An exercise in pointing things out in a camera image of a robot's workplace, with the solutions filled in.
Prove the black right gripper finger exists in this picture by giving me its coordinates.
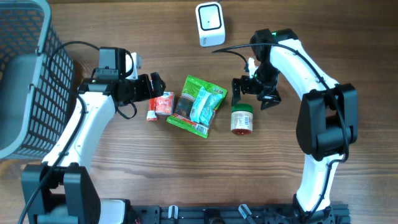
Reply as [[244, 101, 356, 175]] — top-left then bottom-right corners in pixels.
[[257, 94, 281, 110], [231, 78, 241, 106]]

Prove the small red carton box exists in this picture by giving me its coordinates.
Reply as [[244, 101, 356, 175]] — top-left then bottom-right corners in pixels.
[[155, 91, 175, 115]]

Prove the red toothpaste box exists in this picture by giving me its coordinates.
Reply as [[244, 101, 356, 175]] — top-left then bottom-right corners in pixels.
[[146, 98, 157, 121]]

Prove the light blue wipes packet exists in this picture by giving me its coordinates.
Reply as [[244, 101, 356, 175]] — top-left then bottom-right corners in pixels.
[[190, 87, 223, 126]]

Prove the green lid jar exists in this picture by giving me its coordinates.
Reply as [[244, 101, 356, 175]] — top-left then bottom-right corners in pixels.
[[231, 104, 253, 135]]

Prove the green snack bag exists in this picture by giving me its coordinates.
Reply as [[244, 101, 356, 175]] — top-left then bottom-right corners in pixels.
[[167, 75, 227, 138]]

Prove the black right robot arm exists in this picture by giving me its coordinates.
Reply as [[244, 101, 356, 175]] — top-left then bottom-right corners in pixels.
[[231, 29, 358, 223]]

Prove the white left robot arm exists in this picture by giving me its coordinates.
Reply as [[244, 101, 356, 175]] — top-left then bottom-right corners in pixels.
[[19, 73, 166, 223]]

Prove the white barcode scanner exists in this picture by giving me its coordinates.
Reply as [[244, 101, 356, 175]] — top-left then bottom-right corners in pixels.
[[195, 1, 226, 47]]

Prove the grey plastic basket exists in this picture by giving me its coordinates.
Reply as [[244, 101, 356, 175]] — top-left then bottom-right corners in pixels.
[[1, 0, 75, 159]]

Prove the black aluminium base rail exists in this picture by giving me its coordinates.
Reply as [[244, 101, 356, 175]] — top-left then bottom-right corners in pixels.
[[124, 203, 351, 224]]

